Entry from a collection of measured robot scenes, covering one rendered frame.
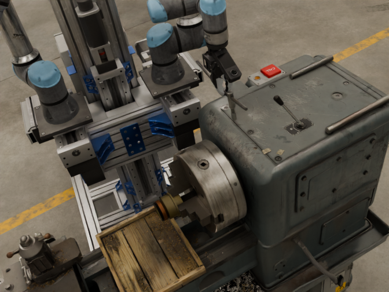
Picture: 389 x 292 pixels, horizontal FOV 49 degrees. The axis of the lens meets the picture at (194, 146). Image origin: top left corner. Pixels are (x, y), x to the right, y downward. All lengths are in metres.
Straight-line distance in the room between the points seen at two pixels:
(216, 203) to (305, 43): 3.03
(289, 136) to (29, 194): 2.32
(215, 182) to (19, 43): 0.96
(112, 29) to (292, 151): 0.96
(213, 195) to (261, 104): 0.40
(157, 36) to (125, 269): 0.92
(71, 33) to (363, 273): 1.95
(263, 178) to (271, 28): 3.28
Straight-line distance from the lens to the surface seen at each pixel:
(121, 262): 1.68
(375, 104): 1.58
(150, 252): 1.67
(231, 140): 1.48
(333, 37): 4.36
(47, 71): 1.79
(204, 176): 1.40
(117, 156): 2.07
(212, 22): 1.33
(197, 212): 1.46
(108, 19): 1.92
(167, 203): 1.49
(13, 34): 1.84
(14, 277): 1.79
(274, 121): 1.52
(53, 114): 1.86
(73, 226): 3.03
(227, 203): 1.43
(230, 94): 1.46
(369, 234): 2.12
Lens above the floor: 2.27
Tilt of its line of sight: 44 degrees down
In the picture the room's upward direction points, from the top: 11 degrees counter-clockwise
